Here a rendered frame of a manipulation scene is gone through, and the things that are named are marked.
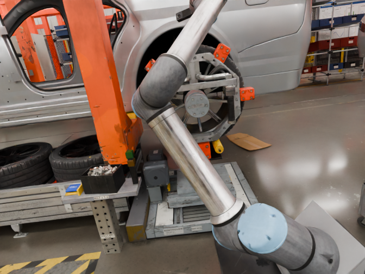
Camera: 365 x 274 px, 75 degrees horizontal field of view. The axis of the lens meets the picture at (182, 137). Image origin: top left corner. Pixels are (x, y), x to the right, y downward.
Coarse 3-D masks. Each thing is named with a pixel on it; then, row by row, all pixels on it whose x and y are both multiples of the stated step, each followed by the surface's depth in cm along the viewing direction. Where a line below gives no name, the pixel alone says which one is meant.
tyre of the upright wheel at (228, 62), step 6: (198, 48) 144; (204, 48) 144; (210, 48) 144; (228, 60) 146; (228, 66) 148; (234, 66) 148; (234, 72) 149; (240, 72) 150; (240, 78) 150; (240, 84) 151; (240, 102) 155; (240, 114) 158; (210, 132) 162
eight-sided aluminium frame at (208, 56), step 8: (200, 56) 137; (208, 56) 137; (216, 64) 139; (224, 72) 141; (232, 72) 141; (240, 112) 149; (224, 120) 155; (216, 128) 157; (224, 128) 153; (200, 136) 154; (208, 136) 154; (216, 136) 153
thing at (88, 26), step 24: (72, 0) 121; (96, 0) 125; (72, 24) 124; (96, 24) 125; (96, 48) 128; (96, 72) 133; (96, 96) 137; (120, 96) 149; (96, 120) 142; (120, 120) 142; (120, 144) 147
